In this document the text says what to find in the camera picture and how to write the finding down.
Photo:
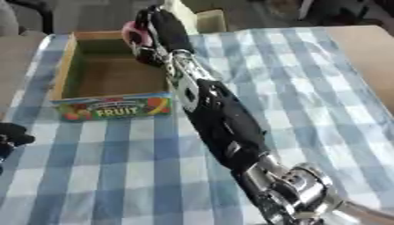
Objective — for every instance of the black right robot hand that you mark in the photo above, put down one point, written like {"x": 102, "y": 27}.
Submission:
{"x": 166, "y": 27}

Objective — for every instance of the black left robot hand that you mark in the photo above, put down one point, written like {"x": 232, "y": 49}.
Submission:
{"x": 13, "y": 135}

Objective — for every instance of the pink round object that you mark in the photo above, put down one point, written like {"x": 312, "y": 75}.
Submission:
{"x": 129, "y": 29}

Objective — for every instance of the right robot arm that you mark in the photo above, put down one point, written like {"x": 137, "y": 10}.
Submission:
{"x": 225, "y": 126}

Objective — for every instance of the small cardboard box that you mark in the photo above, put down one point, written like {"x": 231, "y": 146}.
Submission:
{"x": 211, "y": 20}

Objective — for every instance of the cardboard box with fruit print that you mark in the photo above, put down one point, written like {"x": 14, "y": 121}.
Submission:
{"x": 105, "y": 79}

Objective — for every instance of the black chair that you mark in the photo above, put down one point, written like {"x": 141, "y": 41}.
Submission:
{"x": 36, "y": 11}

